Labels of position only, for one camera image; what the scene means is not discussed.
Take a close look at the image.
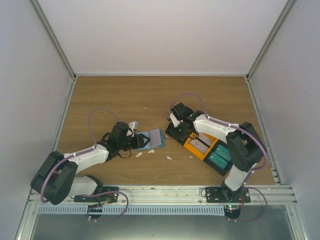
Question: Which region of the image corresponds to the black card tray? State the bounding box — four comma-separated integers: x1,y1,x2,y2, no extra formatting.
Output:
203,140,233,176
165,122,199,146

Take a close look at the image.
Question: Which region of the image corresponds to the black card tray far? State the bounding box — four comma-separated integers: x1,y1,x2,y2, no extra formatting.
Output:
165,122,199,146

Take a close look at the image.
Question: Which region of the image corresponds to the black card tray near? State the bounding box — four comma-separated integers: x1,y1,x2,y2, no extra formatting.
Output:
203,140,233,176

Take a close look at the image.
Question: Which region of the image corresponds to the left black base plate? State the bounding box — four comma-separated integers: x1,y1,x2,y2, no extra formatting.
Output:
73,186,119,204

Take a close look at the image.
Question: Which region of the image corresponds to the aluminium front rail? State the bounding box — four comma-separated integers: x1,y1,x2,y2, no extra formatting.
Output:
26,183,298,206

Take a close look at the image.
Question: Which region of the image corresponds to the slotted grey cable duct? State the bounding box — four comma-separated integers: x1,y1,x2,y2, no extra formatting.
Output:
38,204,225,216

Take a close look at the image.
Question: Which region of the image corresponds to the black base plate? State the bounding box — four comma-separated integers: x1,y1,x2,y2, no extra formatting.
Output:
73,186,119,204
200,186,251,204

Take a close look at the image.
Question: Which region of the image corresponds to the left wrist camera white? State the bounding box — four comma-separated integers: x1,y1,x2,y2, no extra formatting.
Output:
128,120,140,131

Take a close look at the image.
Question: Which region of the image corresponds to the pink white card in orange tray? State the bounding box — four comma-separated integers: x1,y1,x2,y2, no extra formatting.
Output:
189,133,213,154

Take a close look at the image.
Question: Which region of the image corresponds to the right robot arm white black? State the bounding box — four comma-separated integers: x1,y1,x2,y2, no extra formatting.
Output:
165,102,267,203

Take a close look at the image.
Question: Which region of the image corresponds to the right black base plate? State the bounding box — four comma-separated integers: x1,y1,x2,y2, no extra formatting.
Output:
200,186,251,204

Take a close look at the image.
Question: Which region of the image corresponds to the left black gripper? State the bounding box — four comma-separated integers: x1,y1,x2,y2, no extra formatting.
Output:
118,133,150,151

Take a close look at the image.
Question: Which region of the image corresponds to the orange card tray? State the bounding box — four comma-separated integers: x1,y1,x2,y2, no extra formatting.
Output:
183,132,218,161

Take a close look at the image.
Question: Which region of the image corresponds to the teal credit card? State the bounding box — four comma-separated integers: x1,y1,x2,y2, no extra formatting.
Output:
208,144,231,170

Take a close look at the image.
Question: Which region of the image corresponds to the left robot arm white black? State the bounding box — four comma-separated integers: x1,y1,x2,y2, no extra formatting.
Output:
30,121,150,205

